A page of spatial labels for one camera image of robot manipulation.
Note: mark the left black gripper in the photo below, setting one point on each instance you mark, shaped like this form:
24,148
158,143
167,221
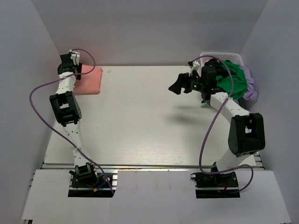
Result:
79,68

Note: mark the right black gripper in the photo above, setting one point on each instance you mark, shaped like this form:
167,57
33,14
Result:
182,81

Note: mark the salmon pink t shirt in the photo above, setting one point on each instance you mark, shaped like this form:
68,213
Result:
89,83

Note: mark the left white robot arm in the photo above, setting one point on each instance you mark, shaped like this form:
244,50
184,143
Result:
68,114

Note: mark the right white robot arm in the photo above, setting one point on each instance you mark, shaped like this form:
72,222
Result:
246,133

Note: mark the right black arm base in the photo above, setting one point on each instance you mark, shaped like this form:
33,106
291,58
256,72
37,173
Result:
224,185

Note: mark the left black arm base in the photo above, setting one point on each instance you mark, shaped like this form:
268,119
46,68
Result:
87,182

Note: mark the black t shirt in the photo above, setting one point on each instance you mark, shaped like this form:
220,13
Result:
219,67

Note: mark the green t shirt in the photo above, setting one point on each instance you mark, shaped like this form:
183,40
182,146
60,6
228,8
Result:
235,82

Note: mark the white plastic laundry basket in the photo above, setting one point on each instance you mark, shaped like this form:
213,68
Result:
233,57

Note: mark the lavender t shirt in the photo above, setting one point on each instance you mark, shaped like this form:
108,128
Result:
251,92

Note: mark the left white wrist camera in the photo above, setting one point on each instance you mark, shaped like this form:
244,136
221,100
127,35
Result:
75,56

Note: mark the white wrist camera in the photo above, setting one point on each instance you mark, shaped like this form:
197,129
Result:
194,65
75,56

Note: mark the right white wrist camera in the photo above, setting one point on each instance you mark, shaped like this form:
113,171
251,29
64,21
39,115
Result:
194,65

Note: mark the aluminium table edge rail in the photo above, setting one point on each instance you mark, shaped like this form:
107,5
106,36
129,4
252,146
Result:
117,167

